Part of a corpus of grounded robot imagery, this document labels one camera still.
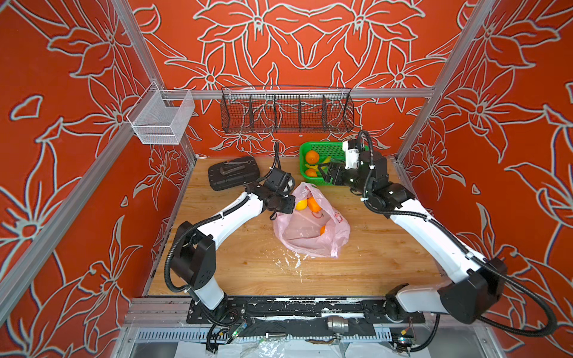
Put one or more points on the black wire wall basket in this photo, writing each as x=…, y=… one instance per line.
x=288, y=109

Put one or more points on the metal wrench on case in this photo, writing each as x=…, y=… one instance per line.
x=231, y=170

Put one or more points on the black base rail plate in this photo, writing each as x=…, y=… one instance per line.
x=276, y=308

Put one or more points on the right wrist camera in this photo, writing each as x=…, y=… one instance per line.
x=352, y=151

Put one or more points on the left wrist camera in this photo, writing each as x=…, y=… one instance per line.
x=279, y=181

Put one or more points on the yellow banana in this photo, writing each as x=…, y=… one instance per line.
x=315, y=167

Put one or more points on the black tool case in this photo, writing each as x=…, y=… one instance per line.
x=220, y=182

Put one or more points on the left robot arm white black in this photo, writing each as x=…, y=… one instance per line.
x=190, y=264

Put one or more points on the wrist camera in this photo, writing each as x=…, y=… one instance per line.
x=279, y=181
x=352, y=151

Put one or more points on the small orange fruit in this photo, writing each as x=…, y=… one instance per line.
x=311, y=173

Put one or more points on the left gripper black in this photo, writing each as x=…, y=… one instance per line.
x=289, y=204

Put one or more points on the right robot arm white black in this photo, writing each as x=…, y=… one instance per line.
x=473, y=282

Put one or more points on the white wire wall basket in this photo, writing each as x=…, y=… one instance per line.
x=160, y=116

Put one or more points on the pink plastic bag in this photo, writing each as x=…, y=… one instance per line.
x=320, y=234

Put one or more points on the green plastic basket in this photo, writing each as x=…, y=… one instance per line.
x=325, y=149

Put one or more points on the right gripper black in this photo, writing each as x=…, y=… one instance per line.
x=339, y=178

